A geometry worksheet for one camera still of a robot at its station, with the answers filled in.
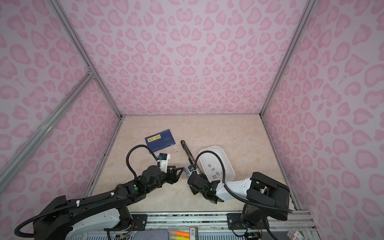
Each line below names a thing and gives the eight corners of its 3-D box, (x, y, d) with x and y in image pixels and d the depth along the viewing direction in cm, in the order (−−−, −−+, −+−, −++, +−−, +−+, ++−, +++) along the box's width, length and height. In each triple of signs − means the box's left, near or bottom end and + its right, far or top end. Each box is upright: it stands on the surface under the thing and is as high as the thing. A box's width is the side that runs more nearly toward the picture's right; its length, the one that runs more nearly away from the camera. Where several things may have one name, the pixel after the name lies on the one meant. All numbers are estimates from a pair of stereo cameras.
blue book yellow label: (150, 153, 101) (149, 152, 99) (145, 139, 109) (144, 137, 107) (175, 143, 106) (175, 141, 104) (169, 130, 114) (169, 128, 112)
